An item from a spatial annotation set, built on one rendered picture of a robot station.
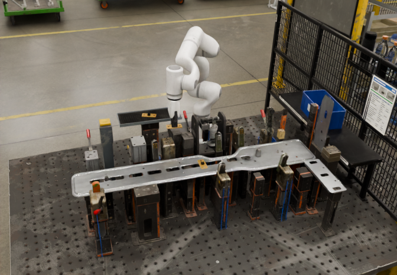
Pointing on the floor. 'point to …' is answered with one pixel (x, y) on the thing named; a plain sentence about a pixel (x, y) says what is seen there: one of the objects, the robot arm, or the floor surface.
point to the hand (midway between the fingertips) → (173, 122)
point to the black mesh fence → (351, 177)
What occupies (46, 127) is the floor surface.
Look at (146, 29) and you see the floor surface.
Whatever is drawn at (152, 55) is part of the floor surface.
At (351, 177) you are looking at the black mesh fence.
